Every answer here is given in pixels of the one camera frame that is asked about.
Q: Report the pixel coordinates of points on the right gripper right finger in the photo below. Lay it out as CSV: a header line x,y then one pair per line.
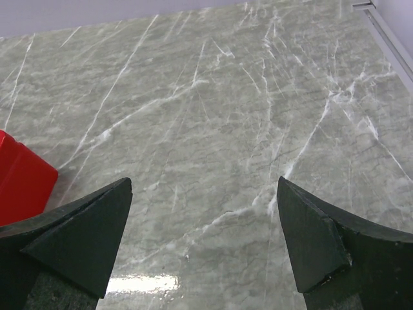
x,y
340,260

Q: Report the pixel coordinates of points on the red box lid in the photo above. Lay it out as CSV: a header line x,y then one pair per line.
x,y
27,181

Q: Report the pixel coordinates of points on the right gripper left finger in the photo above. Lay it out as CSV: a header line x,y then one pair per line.
x,y
63,258

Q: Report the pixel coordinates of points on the aluminium right rail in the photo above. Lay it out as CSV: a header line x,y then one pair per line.
x,y
390,23

